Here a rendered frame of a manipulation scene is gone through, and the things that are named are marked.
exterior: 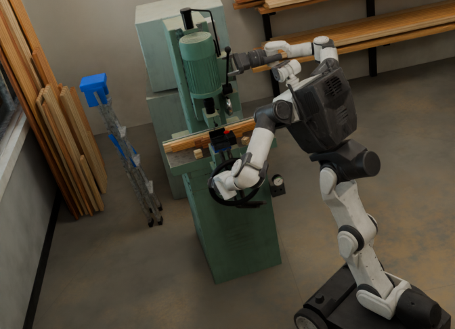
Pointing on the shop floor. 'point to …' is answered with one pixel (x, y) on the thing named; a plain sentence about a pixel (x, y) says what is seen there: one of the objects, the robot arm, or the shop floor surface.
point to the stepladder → (121, 143)
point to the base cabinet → (235, 233)
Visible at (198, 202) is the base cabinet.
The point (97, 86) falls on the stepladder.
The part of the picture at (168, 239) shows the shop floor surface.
